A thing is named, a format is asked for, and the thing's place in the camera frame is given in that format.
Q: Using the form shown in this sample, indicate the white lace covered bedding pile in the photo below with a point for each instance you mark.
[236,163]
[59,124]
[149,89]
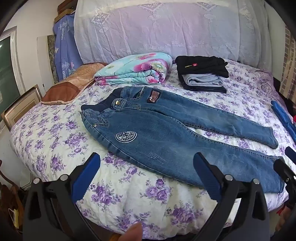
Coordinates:
[161,30]

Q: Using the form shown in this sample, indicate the beige striped curtain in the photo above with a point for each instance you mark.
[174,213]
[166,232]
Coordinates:
[289,67]

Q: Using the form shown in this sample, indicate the folded light blue garment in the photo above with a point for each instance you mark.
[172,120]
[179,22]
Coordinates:
[201,80]

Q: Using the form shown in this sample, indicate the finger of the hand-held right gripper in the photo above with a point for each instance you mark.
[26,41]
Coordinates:
[291,153]
[284,170]

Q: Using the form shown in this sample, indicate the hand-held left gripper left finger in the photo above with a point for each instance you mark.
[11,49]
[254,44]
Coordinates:
[86,177]

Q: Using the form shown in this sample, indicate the green glass door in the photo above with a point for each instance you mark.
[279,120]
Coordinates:
[9,71]

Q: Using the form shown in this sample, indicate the blue patterned cloth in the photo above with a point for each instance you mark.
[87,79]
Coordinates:
[64,48]

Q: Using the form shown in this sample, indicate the brown pillow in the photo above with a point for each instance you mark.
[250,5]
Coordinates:
[69,85]

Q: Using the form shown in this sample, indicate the folded black garment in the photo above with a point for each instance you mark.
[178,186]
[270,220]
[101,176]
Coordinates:
[201,64]

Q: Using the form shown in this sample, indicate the folded teal pink floral blanket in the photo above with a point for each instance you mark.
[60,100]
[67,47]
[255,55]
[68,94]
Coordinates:
[136,69]

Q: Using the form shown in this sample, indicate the wooden picture frame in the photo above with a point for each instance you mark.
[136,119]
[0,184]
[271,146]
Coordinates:
[22,104]

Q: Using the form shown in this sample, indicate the blue denim pants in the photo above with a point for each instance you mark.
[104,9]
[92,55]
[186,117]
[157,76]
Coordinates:
[161,141]

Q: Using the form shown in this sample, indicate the marbled board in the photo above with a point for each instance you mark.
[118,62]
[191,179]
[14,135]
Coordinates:
[52,58]

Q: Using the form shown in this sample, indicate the bed with purple floral quilt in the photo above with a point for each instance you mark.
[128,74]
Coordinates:
[111,199]

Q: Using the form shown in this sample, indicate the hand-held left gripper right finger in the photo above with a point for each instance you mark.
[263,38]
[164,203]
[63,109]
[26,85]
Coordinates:
[207,177]

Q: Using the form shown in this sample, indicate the person's left hand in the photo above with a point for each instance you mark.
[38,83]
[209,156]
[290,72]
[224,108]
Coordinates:
[135,233]

